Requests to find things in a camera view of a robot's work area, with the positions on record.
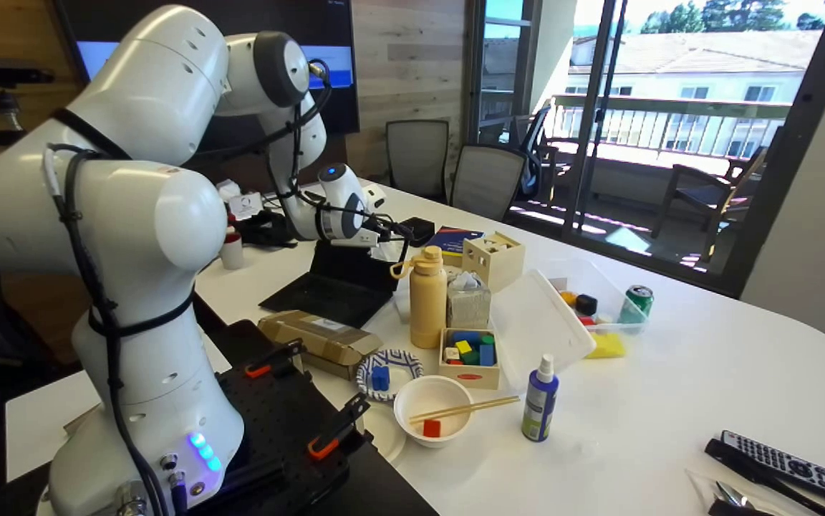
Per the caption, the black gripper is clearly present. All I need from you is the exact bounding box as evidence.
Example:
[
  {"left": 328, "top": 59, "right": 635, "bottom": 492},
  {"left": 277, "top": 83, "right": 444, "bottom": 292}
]
[{"left": 364, "top": 211, "right": 407, "bottom": 245}]

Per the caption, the black laptop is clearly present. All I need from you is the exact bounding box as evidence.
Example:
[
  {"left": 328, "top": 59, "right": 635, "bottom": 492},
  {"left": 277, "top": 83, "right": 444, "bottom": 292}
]
[{"left": 257, "top": 235, "right": 400, "bottom": 331}]

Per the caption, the grey mesh office chair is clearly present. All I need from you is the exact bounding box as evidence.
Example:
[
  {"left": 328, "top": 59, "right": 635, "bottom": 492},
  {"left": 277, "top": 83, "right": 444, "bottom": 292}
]
[
  {"left": 450, "top": 142, "right": 526, "bottom": 224},
  {"left": 381, "top": 119, "right": 453, "bottom": 204}
]

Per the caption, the tan water bottle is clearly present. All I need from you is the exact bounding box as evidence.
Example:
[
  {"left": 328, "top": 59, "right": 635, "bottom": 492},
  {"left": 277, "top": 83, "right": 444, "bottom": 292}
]
[{"left": 390, "top": 245, "right": 450, "bottom": 353}]

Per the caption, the wooden shape sorter box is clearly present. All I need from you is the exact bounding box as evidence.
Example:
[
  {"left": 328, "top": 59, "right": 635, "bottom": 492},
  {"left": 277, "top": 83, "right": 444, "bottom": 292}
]
[{"left": 458, "top": 229, "right": 526, "bottom": 292}]

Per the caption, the clear plastic container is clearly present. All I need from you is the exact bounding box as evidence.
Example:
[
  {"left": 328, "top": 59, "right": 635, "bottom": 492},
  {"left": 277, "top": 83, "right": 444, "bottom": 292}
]
[{"left": 447, "top": 271, "right": 496, "bottom": 337}]

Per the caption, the black bag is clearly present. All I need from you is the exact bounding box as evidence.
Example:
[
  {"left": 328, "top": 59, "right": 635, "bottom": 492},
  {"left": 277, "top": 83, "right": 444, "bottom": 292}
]
[{"left": 236, "top": 211, "right": 298, "bottom": 252}]

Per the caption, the tan cardboard box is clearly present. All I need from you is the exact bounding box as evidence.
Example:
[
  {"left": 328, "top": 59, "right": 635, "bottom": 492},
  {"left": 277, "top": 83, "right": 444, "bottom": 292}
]
[{"left": 255, "top": 310, "right": 383, "bottom": 381}]

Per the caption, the blue patterned white plate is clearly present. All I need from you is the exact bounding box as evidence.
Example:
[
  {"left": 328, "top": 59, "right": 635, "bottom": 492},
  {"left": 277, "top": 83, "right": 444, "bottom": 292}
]
[{"left": 351, "top": 347, "right": 423, "bottom": 404}]

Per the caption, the white bottle with red label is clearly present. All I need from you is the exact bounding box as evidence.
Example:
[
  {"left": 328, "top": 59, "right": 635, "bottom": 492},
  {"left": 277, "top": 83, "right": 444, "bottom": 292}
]
[{"left": 218, "top": 224, "right": 247, "bottom": 272}]

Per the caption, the wooden tray of blocks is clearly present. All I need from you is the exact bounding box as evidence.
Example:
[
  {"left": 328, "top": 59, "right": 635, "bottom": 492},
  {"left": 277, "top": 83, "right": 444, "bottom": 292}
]
[{"left": 434, "top": 328, "right": 503, "bottom": 393}]

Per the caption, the black orange clamp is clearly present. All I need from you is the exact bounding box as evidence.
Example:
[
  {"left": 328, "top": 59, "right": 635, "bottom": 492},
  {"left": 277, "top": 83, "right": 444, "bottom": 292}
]
[
  {"left": 239, "top": 341, "right": 305, "bottom": 386},
  {"left": 304, "top": 393, "right": 373, "bottom": 466}
]

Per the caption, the white round bowl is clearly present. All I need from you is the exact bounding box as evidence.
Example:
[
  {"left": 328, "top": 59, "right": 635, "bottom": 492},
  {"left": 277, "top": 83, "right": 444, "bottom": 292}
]
[{"left": 390, "top": 374, "right": 479, "bottom": 449}]

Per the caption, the wooden chopstick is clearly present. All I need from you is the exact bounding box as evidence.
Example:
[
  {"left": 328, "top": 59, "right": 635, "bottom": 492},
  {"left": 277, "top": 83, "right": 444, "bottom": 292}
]
[
  {"left": 408, "top": 393, "right": 522, "bottom": 421},
  {"left": 408, "top": 397, "right": 522, "bottom": 426}
]

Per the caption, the blue white spray bottle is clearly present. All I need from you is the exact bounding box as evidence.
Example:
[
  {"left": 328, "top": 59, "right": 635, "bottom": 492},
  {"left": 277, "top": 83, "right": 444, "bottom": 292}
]
[{"left": 517, "top": 353, "right": 560, "bottom": 446}]

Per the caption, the yellow sponge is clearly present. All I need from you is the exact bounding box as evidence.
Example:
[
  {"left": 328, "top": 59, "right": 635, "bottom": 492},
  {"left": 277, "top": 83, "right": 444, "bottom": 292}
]
[{"left": 583, "top": 331, "right": 630, "bottom": 365}]

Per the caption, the teal can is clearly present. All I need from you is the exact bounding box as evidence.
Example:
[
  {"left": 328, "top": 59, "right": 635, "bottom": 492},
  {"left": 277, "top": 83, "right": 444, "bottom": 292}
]
[{"left": 616, "top": 285, "right": 655, "bottom": 328}]

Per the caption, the dark outdoor chair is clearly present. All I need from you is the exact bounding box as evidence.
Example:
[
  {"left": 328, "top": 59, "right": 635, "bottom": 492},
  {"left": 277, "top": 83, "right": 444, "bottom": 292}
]
[{"left": 652, "top": 161, "right": 766, "bottom": 271}]

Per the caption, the metal cutlery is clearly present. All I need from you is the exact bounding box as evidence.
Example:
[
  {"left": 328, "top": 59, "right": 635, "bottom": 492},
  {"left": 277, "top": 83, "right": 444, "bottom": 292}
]
[{"left": 711, "top": 479, "right": 771, "bottom": 516}]

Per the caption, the black remote with white buttons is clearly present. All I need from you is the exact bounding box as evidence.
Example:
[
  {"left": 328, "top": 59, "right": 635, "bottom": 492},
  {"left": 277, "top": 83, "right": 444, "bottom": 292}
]
[{"left": 702, "top": 427, "right": 825, "bottom": 516}]

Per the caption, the wall television screen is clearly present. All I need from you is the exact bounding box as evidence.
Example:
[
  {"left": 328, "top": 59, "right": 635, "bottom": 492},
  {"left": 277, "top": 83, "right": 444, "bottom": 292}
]
[{"left": 50, "top": 0, "right": 364, "bottom": 139}]

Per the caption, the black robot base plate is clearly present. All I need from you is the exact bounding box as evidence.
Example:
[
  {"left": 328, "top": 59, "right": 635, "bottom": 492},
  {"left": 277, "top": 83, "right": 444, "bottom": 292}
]
[{"left": 191, "top": 318, "right": 438, "bottom": 516}]

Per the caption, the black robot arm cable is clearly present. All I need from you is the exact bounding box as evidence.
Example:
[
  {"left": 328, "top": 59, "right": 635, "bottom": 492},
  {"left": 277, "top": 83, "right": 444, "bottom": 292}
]
[{"left": 43, "top": 109, "right": 201, "bottom": 516}]

